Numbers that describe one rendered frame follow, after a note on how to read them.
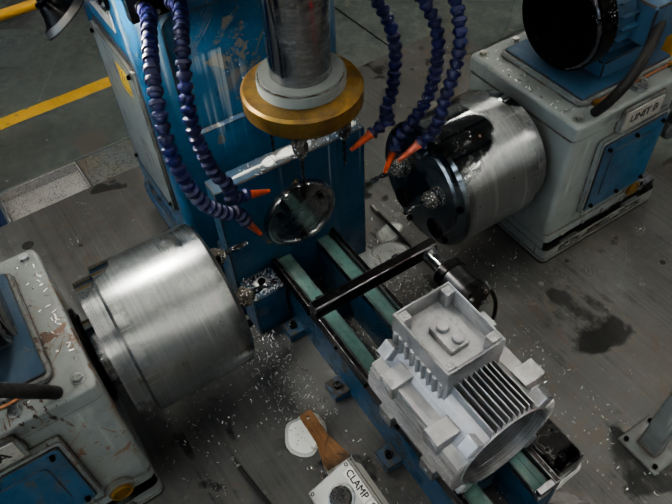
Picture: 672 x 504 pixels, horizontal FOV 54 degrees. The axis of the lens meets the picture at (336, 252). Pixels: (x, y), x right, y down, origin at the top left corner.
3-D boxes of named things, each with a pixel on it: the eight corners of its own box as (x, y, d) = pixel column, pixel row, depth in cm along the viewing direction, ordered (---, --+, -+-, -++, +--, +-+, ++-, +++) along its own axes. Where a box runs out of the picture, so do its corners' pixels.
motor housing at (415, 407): (366, 407, 108) (366, 343, 93) (457, 349, 114) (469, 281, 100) (446, 510, 97) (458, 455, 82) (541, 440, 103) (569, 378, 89)
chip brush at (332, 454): (293, 420, 120) (292, 418, 119) (316, 406, 121) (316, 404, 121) (355, 518, 108) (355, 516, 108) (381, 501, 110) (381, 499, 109)
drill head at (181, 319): (31, 372, 115) (-36, 284, 96) (220, 277, 127) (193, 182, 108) (78, 491, 101) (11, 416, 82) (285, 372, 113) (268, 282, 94)
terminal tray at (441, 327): (389, 343, 98) (390, 314, 92) (446, 309, 101) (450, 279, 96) (441, 404, 91) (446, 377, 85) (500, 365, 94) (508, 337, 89)
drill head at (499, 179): (349, 212, 137) (345, 114, 118) (500, 136, 151) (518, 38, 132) (424, 292, 123) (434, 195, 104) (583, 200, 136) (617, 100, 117)
